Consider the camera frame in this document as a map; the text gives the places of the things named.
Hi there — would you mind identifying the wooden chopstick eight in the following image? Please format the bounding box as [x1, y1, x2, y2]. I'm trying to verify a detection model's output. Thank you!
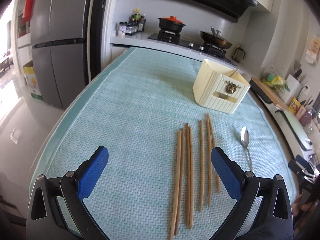
[207, 113, 221, 193]

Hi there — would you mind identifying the large steel spoon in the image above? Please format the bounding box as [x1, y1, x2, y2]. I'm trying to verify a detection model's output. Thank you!
[240, 126, 253, 172]

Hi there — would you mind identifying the wooden chopstick six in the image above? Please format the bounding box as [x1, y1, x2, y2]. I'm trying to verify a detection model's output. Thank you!
[199, 120, 204, 212]

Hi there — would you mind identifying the wooden chopstick two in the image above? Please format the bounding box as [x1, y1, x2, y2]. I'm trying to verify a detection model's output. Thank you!
[170, 130, 182, 240]

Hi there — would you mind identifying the wooden chopstick three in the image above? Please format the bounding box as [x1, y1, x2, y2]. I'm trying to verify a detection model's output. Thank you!
[174, 128, 184, 235]

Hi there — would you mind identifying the wooden chopstick seven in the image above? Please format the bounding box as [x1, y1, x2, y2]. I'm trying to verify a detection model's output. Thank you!
[206, 116, 213, 206]

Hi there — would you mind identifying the wooden chopstick four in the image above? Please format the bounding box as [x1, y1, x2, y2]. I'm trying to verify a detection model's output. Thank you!
[185, 123, 191, 228]

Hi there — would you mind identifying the person right hand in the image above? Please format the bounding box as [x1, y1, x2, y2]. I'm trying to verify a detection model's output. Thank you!
[291, 194, 318, 217]

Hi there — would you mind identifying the green cutting board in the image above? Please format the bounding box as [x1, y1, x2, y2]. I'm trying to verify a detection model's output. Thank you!
[276, 109, 313, 151]

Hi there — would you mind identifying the purple soap bottle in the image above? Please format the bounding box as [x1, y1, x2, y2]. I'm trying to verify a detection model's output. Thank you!
[299, 105, 314, 127]

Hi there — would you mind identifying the yellow snack packet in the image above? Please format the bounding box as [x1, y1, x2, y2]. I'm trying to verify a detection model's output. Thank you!
[289, 97, 301, 115]

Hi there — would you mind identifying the wooden cutting board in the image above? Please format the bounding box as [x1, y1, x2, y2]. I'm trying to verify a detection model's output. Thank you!
[249, 77, 289, 111]

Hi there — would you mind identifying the light blue woven table mat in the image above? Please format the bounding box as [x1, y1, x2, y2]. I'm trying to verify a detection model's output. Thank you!
[34, 48, 297, 239]

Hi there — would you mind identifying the white knife block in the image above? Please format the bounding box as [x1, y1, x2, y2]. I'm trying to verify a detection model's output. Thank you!
[279, 69, 302, 106]

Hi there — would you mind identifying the yellow green cloth bag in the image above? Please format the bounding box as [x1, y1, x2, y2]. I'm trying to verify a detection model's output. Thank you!
[262, 73, 291, 94]

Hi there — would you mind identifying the cream utensil holder box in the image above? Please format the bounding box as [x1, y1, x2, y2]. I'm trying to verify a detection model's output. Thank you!
[193, 59, 250, 114]

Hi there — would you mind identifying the dark glass jug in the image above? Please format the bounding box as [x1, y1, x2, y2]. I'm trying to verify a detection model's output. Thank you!
[232, 46, 246, 63]

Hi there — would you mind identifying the yellow cardboard box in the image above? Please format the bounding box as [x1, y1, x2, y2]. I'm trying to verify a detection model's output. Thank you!
[22, 60, 43, 101]

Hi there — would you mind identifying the black gas cooktop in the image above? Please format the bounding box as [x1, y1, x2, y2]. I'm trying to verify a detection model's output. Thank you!
[148, 30, 236, 66]

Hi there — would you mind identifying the black wok with glass lid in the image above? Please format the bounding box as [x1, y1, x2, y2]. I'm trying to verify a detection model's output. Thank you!
[200, 27, 232, 50]

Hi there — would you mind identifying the grey double door refrigerator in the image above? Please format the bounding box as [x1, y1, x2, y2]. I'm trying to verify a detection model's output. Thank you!
[30, 0, 90, 109]

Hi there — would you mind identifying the white spice jar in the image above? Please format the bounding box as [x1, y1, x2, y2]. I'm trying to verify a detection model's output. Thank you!
[117, 22, 127, 37]

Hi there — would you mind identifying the black pot with red lid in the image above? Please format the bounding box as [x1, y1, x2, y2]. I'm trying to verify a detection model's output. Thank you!
[158, 16, 185, 34]

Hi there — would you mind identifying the sauce bottles group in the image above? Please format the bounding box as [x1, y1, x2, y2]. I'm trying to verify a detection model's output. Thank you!
[129, 8, 146, 32]

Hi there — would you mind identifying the red hanging decoration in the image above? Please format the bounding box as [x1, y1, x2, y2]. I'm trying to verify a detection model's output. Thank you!
[22, 0, 34, 23]

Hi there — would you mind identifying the hanging wall calendar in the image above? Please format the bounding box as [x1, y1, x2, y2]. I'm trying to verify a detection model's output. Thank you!
[305, 36, 319, 64]

